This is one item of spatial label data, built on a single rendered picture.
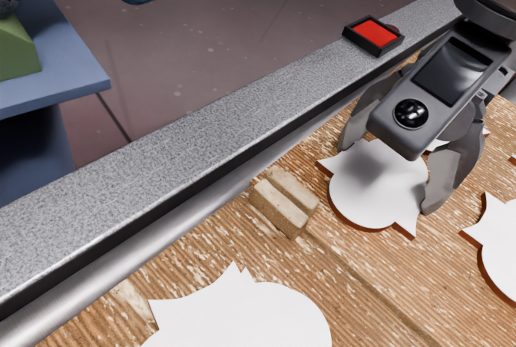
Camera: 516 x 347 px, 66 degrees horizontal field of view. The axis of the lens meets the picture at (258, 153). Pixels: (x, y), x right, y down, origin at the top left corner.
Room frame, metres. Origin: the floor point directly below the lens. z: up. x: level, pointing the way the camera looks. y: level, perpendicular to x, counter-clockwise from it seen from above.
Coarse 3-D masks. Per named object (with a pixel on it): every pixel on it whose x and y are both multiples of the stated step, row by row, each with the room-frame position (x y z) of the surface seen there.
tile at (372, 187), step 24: (360, 144) 0.33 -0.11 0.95; (384, 144) 0.34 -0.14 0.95; (336, 168) 0.29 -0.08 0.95; (360, 168) 0.30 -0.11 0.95; (384, 168) 0.31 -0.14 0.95; (408, 168) 0.32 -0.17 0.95; (336, 192) 0.26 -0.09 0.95; (360, 192) 0.26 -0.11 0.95; (384, 192) 0.27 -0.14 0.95; (408, 192) 0.28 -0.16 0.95; (360, 216) 0.23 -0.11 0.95; (384, 216) 0.24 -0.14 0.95; (408, 216) 0.25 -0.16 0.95
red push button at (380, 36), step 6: (366, 24) 0.64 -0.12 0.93; (372, 24) 0.65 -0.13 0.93; (360, 30) 0.62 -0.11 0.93; (366, 30) 0.62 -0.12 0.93; (372, 30) 0.63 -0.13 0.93; (378, 30) 0.63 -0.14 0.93; (384, 30) 0.64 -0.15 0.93; (366, 36) 0.60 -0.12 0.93; (372, 36) 0.61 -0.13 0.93; (378, 36) 0.61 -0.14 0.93; (384, 36) 0.62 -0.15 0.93; (390, 36) 0.63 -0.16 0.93; (396, 36) 0.63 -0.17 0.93; (378, 42) 0.59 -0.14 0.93; (384, 42) 0.60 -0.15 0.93
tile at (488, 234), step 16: (496, 208) 0.29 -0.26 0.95; (512, 208) 0.30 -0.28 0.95; (480, 224) 0.27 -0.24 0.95; (496, 224) 0.27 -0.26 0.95; (512, 224) 0.28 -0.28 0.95; (480, 240) 0.25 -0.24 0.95; (496, 240) 0.25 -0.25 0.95; (512, 240) 0.26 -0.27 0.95; (480, 256) 0.23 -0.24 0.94; (496, 256) 0.23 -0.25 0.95; (512, 256) 0.24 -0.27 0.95; (480, 272) 0.22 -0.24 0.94; (496, 272) 0.21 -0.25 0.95; (512, 272) 0.22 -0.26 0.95; (496, 288) 0.20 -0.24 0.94; (512, 288) 0.20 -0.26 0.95; (512, 304) 0.19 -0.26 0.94
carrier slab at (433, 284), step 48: (336, 144) 0.33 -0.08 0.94; (480, 192) 0.32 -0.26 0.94; (336, 240) 0.21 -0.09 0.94; (384, 240) 0.22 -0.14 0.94; (432, 240) 0.24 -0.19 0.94; (384, 288) 0.17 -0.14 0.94; (432, 288) 0.19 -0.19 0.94; (480, 288) 0.20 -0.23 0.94; (432, 336) 0.14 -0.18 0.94; (480, 336) 0.15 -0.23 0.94
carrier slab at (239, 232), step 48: (192, 240) 0.17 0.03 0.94; (240, 240) 0.18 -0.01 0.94; (288, 240) 0.19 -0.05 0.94; (144, 288) 0.11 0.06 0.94; (192, 288) 0.13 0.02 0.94; (336, 288) 0.16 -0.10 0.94; (48, 336) 0.06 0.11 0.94; (96, 336) 0.07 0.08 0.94; (144, 336) 0.08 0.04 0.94; (336, 336) 0.12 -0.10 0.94; (384, 336) 0.13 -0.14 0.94
